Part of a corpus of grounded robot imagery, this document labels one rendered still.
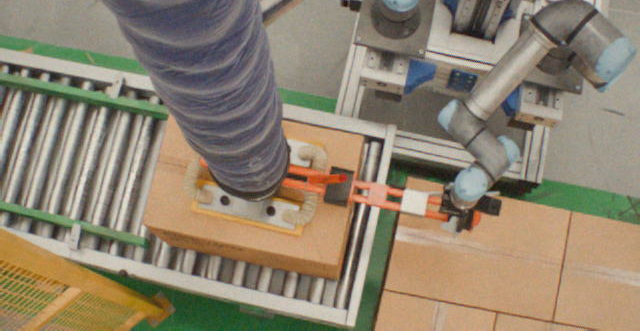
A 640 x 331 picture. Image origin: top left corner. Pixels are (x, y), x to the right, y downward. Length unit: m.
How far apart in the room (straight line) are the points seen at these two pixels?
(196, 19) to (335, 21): 2.57
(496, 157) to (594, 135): 1.66
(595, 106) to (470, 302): 1.23
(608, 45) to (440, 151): 1.45
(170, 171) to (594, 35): 1.32
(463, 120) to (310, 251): 0.67
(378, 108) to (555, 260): 0.95
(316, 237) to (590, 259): 1.03
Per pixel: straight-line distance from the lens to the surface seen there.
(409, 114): 3.41
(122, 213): 3.06
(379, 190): 2.42
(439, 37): 2.73
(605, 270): 3.08
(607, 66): 2.05
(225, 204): 2.54
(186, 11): 1.20
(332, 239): 2.54
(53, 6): 4.04
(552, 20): 2.07
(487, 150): 2.14
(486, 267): 2.98
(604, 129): 3.78
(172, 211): 2.60
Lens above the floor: 3.46
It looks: 75 degrees down
